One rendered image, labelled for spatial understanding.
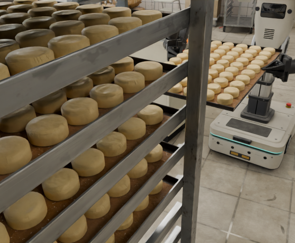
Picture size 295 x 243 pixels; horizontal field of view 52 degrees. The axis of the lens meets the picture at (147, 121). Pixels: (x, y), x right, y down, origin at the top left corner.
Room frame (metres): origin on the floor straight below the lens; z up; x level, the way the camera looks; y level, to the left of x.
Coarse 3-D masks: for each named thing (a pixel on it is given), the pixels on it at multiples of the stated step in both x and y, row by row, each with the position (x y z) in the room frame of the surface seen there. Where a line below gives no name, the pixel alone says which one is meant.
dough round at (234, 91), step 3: (228, 87) 0.94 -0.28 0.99; (231, 87) 0.94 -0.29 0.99; (234, 87) 0.94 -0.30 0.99; (225, 90) 0.92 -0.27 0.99; (228, 90) 0.92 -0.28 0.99; (231, 90) 0.92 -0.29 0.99; (234, 90) 0.91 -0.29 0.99; (237, 90) 0.91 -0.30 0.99; (225, 93) 0.91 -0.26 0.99; (228, 93) 0.90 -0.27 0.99; (231, 93) 0.90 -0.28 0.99; (234, 93) 0.90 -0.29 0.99; (237, 93) 0.90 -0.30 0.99; (234, 96) 0.89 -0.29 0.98; (237, 96) 0.90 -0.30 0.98
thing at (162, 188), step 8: (160, 184) 0.50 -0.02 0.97; (168, 184) 0.52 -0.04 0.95; (152, 192) 0.48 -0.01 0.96; (160, 192) 0.49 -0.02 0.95; (144, 200) 0.45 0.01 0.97; (152, 200) 0.47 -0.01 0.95; (160, 200) 0.47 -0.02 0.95; (136, 208) 0.44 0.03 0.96; (144, 208) 0.44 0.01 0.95; (152, 208) 0.45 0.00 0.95; (128, 216) 0.41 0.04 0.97; (136, 216) 0.43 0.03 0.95; (144, 216) 0.43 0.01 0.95; (128, 224) 0.40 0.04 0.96; (136, 224) 0.41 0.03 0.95; (120, 232) 0.39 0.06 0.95; (128, 232) 0.39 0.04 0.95; (112, 240) 0.36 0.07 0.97; (120, 240) 0.37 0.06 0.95
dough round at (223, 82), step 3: (216, 78) 1.02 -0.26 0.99; (219, 78) 1.02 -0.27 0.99; (222, 78) 1.02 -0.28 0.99; (225, 78) 1.01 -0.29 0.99; (216, 81) 0.99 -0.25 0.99; (219, 81) 0.99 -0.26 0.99; (222, 81) 0.99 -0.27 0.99; (225, 81) 0.99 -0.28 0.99; (219, 84) 0.98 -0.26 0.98; (222, 84) 0.98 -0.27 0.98; (225, 84) 0.98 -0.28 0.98; (222, 87) 0.98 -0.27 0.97
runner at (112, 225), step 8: (176, 152) 0.49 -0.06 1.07; (168, 160) 0.46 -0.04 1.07; (176, 160) 0.49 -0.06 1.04; (160, 168) 0.44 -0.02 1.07; (168, 168) 0.46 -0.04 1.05; (152, 176) 0.41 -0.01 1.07; (160, 176) 0.44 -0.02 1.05; (144, 184) 0.40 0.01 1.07; (152, 184) 0.41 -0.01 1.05; (136, 192) 0.38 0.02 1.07; (144, 192) 0.39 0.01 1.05; (128, 200) 0.36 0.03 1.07; (136, 200) 0.37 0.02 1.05; (128, 208) 0.35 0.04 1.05; (120, 216) 0.34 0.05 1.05; (112, 224) 0.32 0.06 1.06; (120, 224) 0.33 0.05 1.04; (104, 232) 0.30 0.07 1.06; (112, 232) 0.32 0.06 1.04; (96, 240) 0.29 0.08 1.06; (104, 240) 0.30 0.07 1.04
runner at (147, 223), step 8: (176, 176) 0.54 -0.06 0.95; (176, 184) 0.49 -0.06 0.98; (168, 192) 0.47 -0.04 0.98; (176, 192) 0.49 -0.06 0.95; (168, 200) 0.46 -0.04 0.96; (160, 208) 0.43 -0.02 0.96; (152, 216) 0.41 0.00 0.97; (144, 224) 0.39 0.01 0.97; (152, 224) 0.41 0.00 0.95; (136, 232) 0.37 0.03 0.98; (144, 232) 0.39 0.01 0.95; (128, 240) 0.35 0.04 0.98; (136, 240) 0.36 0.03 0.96
